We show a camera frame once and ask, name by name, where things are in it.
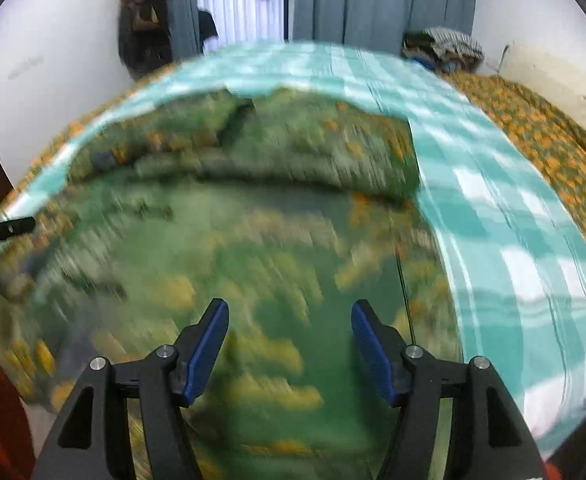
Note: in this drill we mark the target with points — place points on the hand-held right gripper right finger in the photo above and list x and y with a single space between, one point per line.
373 355

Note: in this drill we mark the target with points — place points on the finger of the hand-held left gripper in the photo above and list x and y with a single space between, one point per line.
8 229

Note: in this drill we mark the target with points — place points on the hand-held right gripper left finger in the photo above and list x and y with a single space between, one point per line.
205 355

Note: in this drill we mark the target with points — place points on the green landscape print jacket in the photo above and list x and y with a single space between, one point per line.
273 240

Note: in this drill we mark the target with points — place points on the pile of folded clothes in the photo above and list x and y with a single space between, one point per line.
443 47

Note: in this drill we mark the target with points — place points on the green white checked bed sheet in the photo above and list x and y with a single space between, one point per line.
498 240

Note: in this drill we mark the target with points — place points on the dark hanging coats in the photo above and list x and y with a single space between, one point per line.
143 25

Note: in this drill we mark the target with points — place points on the orange floral quilt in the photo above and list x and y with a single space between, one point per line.
538 135

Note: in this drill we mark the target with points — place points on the black hanging garment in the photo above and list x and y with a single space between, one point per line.
207 30

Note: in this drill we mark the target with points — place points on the blue grey curtain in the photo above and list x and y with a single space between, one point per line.
373 0
183 5

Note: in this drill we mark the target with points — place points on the white sheer curtain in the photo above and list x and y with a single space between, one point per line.
243 15

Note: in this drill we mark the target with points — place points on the cream pillow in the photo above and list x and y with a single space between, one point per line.
558 90

